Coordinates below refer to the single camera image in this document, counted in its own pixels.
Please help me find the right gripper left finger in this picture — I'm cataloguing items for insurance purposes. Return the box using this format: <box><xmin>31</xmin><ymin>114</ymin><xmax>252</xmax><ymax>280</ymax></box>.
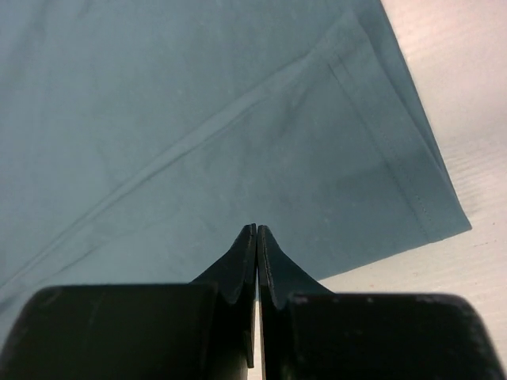
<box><xmin>1</xmin><ymin>225</ymin><xmax>257</xmax><ymax>379</ymax></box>

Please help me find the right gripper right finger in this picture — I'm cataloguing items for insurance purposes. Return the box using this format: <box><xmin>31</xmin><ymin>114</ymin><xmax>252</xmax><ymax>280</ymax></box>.
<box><xmin>257</xmin><ymin>226</ymin><xmax>506</xmax><ymax>379</ymax></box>

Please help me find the blue t shirt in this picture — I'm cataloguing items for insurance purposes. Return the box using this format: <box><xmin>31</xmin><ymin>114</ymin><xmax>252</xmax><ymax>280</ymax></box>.
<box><xmin>1</xmin><ymin>1</ymin><xmax>471</xmax><ymax>335</ymax></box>

